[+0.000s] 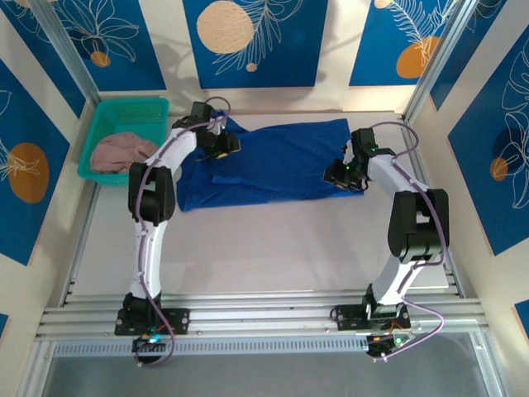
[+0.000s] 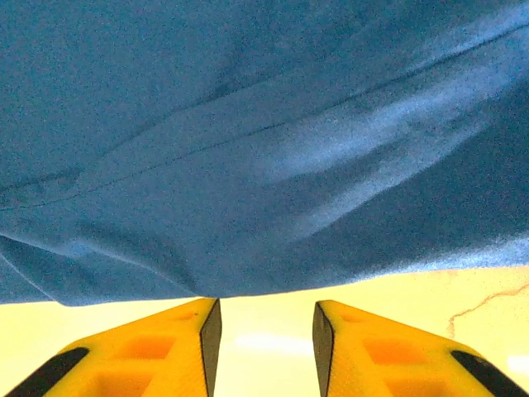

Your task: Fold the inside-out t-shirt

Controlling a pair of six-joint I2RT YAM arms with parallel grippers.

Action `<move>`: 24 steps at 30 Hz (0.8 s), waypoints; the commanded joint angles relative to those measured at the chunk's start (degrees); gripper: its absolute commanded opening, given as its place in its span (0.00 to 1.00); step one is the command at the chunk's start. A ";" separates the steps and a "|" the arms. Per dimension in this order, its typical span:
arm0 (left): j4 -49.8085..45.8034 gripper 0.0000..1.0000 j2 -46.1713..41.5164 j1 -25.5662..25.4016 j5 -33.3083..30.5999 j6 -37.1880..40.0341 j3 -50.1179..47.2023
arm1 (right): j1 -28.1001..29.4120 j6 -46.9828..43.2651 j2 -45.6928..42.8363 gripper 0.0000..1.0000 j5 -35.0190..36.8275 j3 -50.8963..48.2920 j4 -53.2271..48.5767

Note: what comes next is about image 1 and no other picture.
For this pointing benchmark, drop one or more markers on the blue t-shirt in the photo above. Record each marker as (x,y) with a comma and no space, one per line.
(281,165)

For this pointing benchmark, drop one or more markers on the grey metal panel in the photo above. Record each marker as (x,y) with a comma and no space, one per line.
(264,378)

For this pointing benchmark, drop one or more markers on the blue poster white flower drawing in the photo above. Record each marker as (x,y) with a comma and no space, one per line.
(140,62)

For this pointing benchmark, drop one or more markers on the teal plastic basket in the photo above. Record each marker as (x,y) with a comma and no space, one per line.
(124,111)

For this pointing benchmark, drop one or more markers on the pink garment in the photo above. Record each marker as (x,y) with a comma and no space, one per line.
(120,153)

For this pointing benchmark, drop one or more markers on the wide aluminium base rail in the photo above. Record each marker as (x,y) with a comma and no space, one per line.
(264,316)

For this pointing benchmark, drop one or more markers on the blue poster with line drawing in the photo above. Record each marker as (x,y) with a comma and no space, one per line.
(463,62)

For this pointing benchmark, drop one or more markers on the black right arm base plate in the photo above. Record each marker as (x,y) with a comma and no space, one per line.
(347,318)

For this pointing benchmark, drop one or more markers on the blue poster orange circle fern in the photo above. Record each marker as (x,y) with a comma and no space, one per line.
(372,62)

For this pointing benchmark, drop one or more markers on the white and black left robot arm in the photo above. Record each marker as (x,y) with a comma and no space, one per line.
(153,256)

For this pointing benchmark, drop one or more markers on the blue poster with leaf lines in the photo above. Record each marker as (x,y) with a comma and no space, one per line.
(45,70)

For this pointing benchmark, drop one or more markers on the blue poster navy circle lily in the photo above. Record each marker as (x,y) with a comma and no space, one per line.
(475,186)

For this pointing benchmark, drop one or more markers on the aluminium table edge rail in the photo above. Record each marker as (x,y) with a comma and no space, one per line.
(76,248)
(452,281)

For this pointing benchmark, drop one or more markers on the plain blue poster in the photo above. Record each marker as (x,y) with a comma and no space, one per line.
(522,314)
(3,324)

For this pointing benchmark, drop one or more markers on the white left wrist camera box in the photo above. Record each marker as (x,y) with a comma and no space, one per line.
(219,127)

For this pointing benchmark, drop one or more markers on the blue poster with beige circle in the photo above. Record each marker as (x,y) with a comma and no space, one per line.
(289,62)

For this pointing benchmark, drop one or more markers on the aluminium frame post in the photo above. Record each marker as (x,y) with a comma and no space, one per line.
(438,62)
(72,58)

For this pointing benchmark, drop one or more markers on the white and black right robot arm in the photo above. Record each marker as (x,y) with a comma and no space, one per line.
(417,223)

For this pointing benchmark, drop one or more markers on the blue poster large orange circle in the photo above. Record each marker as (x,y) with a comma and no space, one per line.
(25,215)

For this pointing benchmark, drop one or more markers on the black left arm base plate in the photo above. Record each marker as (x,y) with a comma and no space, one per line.
(179,320)

